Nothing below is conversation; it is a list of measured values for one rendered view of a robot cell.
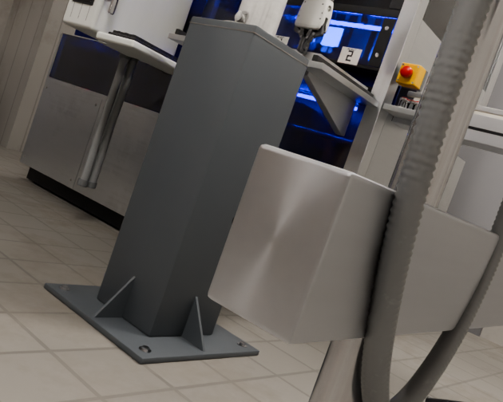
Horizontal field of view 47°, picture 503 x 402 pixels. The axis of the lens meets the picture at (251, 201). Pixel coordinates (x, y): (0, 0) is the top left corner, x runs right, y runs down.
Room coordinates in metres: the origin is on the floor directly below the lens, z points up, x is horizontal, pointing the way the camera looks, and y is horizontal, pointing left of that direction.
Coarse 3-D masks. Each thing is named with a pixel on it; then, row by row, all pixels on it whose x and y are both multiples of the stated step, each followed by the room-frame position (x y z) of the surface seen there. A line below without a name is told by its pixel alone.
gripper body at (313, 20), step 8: (304, 0) 1.83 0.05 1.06; (312, 0) 1.80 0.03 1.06; (320, 0) 1.79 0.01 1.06; (328, 0) 1.79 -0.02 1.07; (304, 8) 1.82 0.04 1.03; (312, 8) 1.80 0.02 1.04; (320, 8) 1.78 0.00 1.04; (328, 8) 1.79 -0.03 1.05; (304, 16) 1.81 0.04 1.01; (312, 16) 1.79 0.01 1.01; (320, 16) 1.78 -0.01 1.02; (328, 16) 1.79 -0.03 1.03; (296, 24) 1.83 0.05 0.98; (304, 24) 1.81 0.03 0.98; (312, 24) 1.79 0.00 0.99; (320, 24) 1.78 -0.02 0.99; (328, 24) 1.80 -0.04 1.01
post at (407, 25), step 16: (416, 0) 2.06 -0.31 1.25; (400, 16) 2.08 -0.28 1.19; (416, 16) 2.06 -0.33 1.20; (400, 32) 2.07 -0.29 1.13; (416, 32) 2.09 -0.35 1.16; (400, 48) 2.05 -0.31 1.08; (384, 64) 2.08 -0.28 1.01; (400, 64) 2.07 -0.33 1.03; (384, 80) 2.06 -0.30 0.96; (384, 96) 2.05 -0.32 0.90; (368, 112) 2.07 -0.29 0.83; (384, 112) 2.08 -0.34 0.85; (368, 128) 2.06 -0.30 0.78; (352, 144) 2.08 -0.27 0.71; (368, 144) 2.05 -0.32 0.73; (352, 160) 2.07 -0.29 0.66; (368, 160) 2.09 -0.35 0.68
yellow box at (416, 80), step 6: (402, 66) 2.03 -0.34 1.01; (414, 66) 2.00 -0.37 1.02; (420, 66) 1.99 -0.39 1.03; (414, 72) 2.00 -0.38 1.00; (420, 72) 2.00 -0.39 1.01; (426, 72) 2.03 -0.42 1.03; (402, 78) 2.02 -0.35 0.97; (408, 78) 2.00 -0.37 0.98; (414, 78) 1.99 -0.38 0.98; (420, 78) 2.01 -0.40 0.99; (402, 84) 2.03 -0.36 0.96; (408, 84) 2.00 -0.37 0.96; (414, 84) 1.99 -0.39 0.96; (420, 84) 2.02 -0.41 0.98; (420, 90) 2.04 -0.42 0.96
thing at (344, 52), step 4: (344, 48) 2.18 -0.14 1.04; (348, 48) 2.17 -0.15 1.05; (352, 48) 2.16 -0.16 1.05; (344, 52) 2.18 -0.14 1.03; (348, 52) 2.17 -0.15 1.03; (356, 52) 2.15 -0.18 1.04; (360, 52) 2.14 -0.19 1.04; (340, 56) 2.19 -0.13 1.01; (344, 56) 2.18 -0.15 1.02; (352, 56) 2.16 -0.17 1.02; (356, 56) 2.15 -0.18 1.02; (340, 60) 2.18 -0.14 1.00; (344, 60) 2.17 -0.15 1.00; (352, 60) 2.15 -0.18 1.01; (356, 60) 2.14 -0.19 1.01; (352, 64) 2.15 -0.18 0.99; (356, 64) 2.14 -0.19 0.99
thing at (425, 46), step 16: (288, 0) 2.39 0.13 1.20; (384, 16) 2.12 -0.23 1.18; (432, 32) 2.19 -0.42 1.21; (416, 48) 2.12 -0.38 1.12; (432, 48) 2.22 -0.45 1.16; (336, 64) 2.21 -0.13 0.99; (416, 64) 2.16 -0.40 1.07; (432, 64) 2.26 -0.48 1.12; (496, 64) 2.78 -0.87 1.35; (496, 80) 2.84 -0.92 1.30; (480, 96) 2.74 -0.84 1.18
